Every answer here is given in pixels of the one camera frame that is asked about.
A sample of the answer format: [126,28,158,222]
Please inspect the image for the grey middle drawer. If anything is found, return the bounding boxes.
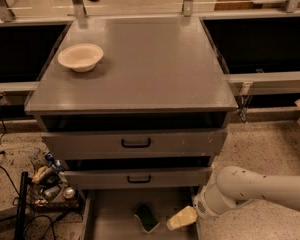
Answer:
[64,167,212,190]

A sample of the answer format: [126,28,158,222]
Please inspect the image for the grey drawer cabinet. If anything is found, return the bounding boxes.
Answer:
[24,15,239,240]

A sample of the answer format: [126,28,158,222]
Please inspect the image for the left metal frame rail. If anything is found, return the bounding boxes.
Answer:
[0,81,39,106]

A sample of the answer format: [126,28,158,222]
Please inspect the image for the metal frame rail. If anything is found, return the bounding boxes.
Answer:
[0,81,39,106]
[225,71,300,96]

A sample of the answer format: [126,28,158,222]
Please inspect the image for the grey top drawer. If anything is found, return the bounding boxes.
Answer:
[42,129,227,160]

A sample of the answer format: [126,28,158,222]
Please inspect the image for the grey bottom drawer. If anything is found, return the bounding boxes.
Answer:
[80,188,199,240]

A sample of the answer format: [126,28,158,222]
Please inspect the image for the white paper bowl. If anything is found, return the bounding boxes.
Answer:
[58,44,104,73]

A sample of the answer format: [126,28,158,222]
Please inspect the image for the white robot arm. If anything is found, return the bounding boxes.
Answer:
[167,166,300,231]

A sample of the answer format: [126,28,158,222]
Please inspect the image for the grey drawer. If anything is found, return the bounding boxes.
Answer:
[64,167,212,190]
[80,188,199,240]
[42,129,227,160]

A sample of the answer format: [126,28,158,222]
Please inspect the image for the black floor cables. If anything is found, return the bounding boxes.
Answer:
[0,117,84,240]

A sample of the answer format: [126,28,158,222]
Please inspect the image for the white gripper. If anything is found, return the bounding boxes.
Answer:
[167,194,218,231]

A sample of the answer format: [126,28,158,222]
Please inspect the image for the right metal frame rail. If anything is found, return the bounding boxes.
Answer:
[225,71,300,96]

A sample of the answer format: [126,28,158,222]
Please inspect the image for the black metal stand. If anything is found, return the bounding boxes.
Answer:
[14,171,28,240]

